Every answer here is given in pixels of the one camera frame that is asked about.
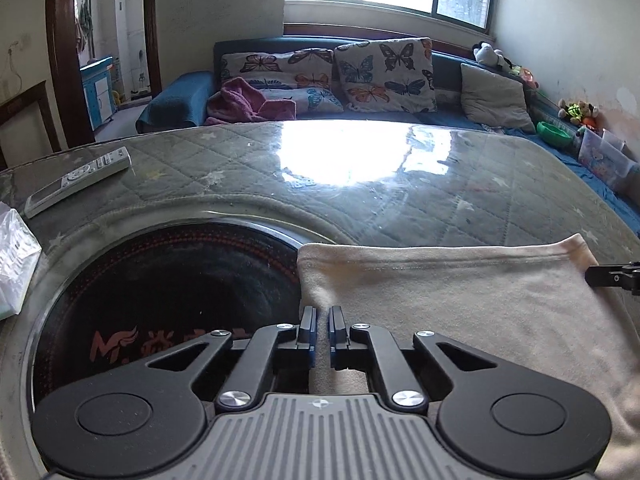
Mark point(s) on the small plush toys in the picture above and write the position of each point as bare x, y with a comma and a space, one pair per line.
577, 112

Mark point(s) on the dark wooden door frame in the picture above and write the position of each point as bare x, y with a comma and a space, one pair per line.
62, 60

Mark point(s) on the butterfly print pillow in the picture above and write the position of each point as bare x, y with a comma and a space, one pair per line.
315, 100
270, 62
385, 75

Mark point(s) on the black round glass hob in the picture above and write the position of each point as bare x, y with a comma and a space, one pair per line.
175, 285

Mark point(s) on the hanging clothes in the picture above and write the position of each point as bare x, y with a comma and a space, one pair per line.
84, 25

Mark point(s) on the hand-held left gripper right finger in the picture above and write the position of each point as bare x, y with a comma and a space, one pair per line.
334, 334

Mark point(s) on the pink fleece blanket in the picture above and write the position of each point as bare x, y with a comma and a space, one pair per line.
240, 102

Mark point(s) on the blue sofa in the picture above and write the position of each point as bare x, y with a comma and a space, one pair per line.
175, 95

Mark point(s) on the grey remote control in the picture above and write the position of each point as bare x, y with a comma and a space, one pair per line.
75, 180

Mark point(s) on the panda plush toy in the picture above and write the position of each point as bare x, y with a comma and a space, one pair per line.
487, 54

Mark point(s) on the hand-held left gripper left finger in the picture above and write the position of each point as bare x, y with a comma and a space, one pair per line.
311, 332

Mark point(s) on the blue cabinet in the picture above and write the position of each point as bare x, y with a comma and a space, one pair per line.
97, 92

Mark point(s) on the wooden chair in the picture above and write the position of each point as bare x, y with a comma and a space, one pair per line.
30, 110

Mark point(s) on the grey cushion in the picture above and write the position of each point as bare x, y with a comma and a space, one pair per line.
492, 95

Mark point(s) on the green plastic bowl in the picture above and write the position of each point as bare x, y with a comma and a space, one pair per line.
554, 134

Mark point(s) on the clear plastic storage box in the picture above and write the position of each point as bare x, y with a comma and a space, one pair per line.
605, 160

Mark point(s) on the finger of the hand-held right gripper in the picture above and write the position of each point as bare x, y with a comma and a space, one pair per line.
612, 275

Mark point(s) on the plastic tissue packet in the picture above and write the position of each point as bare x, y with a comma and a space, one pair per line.
15, 260

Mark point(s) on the cream knit garment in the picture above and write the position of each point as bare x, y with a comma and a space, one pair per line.
450, 300

